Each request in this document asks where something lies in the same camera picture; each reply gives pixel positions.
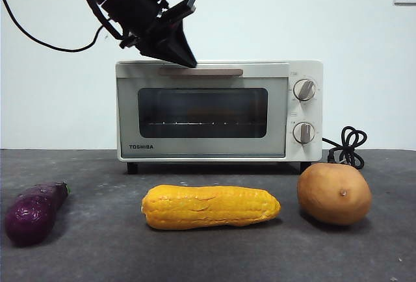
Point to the yellow corn cob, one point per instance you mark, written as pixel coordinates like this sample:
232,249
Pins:
208,209

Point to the small round oven knob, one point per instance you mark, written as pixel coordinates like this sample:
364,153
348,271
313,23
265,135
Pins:
303,132

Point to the white Toshiba toaster oven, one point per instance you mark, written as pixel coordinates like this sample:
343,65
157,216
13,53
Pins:
305,67

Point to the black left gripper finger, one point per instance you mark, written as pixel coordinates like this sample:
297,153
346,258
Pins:
159,51
182,45

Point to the large round oven knob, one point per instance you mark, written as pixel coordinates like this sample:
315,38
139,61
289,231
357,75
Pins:
305,89

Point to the purple eggplant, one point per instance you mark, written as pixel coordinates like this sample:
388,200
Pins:
32,213

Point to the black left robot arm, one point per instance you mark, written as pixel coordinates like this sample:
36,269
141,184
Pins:
130,6

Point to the brown potato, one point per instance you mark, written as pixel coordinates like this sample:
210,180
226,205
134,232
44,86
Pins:
331,197

